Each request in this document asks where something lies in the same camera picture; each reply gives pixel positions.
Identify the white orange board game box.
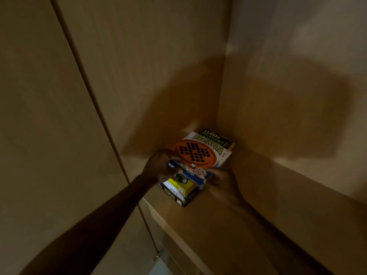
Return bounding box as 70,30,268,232
168,131,233,190

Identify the black yellow-lettered game box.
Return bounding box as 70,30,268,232
198,128,235,151

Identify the yellow game box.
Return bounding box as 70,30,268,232
168,174,198,197

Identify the person's right forearm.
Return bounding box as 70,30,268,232
232,200,334,275

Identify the black white-topped game box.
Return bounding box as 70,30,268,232
158,181,202,208

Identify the person's right hand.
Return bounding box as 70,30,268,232
205,166,248,207

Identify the beige cabinet door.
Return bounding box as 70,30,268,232
0,0,159,275

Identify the beige wooden cabinet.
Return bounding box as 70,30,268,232
50,0,367,275

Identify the person's left forearm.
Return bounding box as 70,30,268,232
19,174,152,275

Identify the person's left hand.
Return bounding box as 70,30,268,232
142,148,184,185

